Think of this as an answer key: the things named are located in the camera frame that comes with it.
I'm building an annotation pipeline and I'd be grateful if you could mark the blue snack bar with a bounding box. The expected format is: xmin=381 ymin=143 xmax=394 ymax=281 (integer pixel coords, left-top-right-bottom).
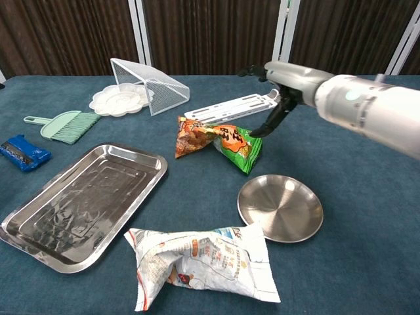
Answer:
xmin=0 ymin=134 xmax=53 ymax=173

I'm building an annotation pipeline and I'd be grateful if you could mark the mint green hand brush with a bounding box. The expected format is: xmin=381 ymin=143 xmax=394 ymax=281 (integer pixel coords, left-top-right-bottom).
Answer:
xmin=23 ymin=110 xmax=102 ymax=145

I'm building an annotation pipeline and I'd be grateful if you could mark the white snack bag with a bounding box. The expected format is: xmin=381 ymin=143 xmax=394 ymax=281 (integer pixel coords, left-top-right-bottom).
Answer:
xmin=123 ymin=224 xmax=282 ymax=312

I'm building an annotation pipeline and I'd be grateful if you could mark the blue felt table mat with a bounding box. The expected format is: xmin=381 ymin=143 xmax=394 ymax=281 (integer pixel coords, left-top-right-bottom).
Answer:
xmin=0 ymin=75 xmax=420 ymax=315

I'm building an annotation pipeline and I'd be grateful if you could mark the white folding laptop stand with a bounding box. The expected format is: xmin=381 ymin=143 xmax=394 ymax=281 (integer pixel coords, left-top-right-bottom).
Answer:
xmin=184 ymin=88 xmax=282 ymax=125

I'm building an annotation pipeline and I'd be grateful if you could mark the rectangular steel tray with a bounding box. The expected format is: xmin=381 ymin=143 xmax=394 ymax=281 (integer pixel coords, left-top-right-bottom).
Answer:
xmin=0 ymin=142 xmax=169 ymax=274

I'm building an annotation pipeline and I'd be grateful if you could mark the orange green snack bag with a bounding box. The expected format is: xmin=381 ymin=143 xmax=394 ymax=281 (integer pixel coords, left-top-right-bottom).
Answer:
xmin=175 ymin=115 xmax=263 ymax=177

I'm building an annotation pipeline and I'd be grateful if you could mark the white flower-shaped palette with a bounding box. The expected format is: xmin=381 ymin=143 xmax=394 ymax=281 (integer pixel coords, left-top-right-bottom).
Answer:
xmin=89 ymin=83 xmax=154 ymax=117

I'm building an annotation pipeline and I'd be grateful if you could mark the brown divider panel white frame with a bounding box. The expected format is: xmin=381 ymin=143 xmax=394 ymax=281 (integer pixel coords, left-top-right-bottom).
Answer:
xmin=127 ymin=0 xmax=301 ymax=77
xmin=272 ymin=0 xmax=420 ymax=77
xmin=0 ymin=0 xmax=152 ymax=79
xmin=385 ymin=12 xmax=420 ymax=77

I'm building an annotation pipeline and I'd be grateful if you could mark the round steel plate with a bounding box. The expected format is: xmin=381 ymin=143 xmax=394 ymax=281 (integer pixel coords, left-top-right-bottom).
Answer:
xmin=237 ymin=174 xmax=324 ymax=243

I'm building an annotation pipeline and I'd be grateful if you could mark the white wire mesh rack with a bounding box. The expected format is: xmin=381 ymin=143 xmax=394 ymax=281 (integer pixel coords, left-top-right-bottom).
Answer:
xmin=110 ymin=58 xmax=191 ymax=117

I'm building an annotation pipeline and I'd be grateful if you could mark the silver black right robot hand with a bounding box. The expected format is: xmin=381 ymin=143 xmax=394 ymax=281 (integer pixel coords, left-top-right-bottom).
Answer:
xmin=238 ymin=60 xmax=334 ymax=138

